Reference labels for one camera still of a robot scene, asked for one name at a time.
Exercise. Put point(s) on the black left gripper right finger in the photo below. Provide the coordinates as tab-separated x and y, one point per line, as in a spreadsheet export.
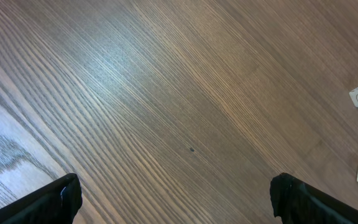
296	202

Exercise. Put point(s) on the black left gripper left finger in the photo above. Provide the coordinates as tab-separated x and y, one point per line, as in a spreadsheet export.
57	202

